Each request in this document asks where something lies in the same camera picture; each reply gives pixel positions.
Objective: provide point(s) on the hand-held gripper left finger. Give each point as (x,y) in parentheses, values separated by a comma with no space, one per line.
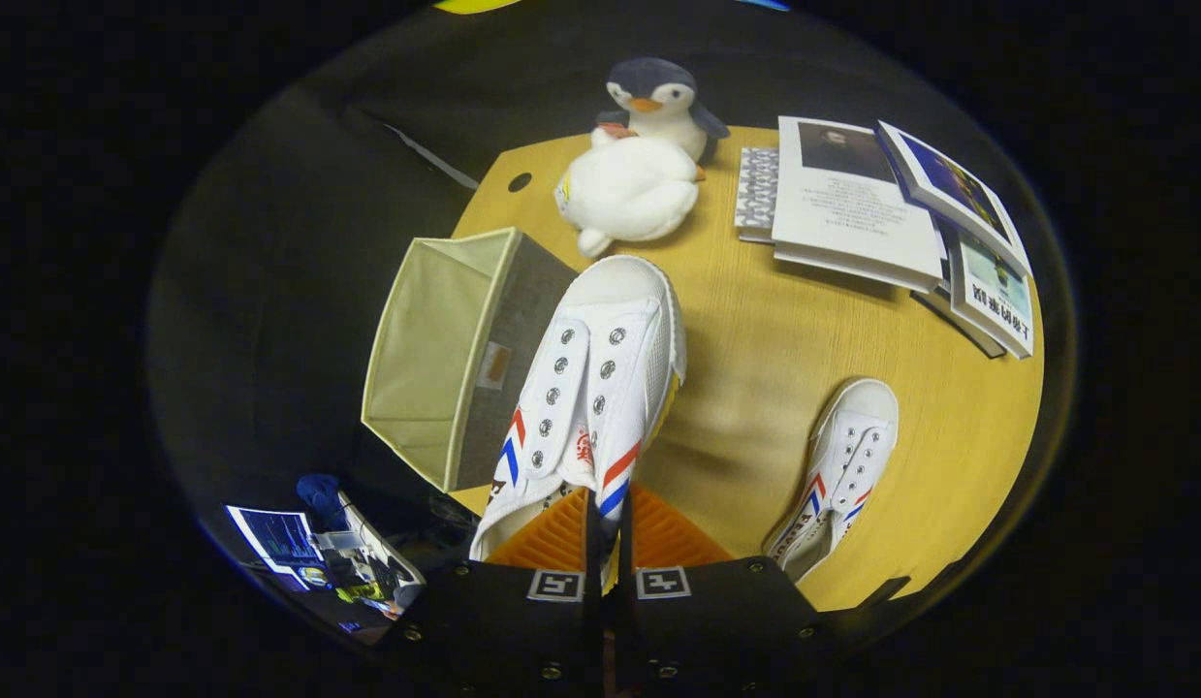
(503,620)

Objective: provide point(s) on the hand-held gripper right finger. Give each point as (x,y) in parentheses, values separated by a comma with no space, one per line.
(726,620)

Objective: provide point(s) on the white striped canvas shoe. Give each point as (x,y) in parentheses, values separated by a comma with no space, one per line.
(847,446)
(619,330)

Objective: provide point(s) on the grey fabric storage box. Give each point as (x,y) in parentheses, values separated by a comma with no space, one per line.
(435,349)

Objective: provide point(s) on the blue cloth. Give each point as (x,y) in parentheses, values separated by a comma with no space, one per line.
(321,499)

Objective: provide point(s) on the dark book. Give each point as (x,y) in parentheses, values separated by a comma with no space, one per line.
(949,310)

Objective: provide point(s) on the book with pale landscape cover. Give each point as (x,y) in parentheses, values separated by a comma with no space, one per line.
(995,296)

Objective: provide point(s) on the white book with portrait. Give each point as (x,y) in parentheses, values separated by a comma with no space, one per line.
(852,213)

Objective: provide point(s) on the grey patterned notebook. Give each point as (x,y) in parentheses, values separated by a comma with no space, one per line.
(757,189)

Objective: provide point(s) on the white duck plush toy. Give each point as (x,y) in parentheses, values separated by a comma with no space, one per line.
(624,189)

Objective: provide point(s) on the book with blue photo cover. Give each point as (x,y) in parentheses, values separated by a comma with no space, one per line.
(949,184)

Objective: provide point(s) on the penguin plush toy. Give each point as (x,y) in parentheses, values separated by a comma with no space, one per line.
(663,102)

